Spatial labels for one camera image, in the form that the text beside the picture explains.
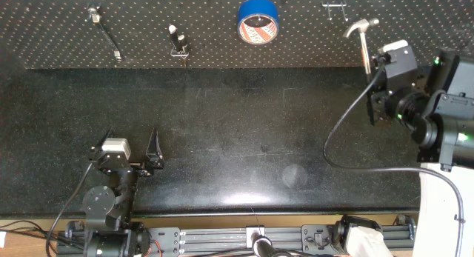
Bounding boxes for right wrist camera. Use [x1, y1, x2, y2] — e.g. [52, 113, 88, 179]
[381, 39, 410, 54]

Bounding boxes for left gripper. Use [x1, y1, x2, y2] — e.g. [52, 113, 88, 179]
[96, 127, 165, 178]

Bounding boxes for mounting rail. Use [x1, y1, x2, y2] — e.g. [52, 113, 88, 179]
[55, 214, 418, 257]

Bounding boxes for wrench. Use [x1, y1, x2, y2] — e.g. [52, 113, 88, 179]
[87, 7, 124, 63]

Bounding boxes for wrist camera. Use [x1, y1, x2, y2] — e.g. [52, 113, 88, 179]
[381, 39, 410, 54]
[101, 137, 132, 160]

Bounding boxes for pliers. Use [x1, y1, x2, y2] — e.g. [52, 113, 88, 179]
[167, 24, 191, 70]

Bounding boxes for black cable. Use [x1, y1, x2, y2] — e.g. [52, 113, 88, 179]
[44, 162, 94, 257]
[322, 56, 467, 257]

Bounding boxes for thin black wire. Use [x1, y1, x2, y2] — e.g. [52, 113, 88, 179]
[0, 218, 84, 251]

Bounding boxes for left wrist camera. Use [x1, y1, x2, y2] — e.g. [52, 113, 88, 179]
[101, 137, 132, 160]

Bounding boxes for black pegboard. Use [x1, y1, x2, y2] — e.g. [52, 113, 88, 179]
[0, 0, 474, 70]

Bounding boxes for roll of blue tape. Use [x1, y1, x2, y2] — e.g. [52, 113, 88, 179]
[236, 0, 281, 46]

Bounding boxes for hammer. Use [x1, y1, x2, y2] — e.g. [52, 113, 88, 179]
[341, 17, 381, 81]

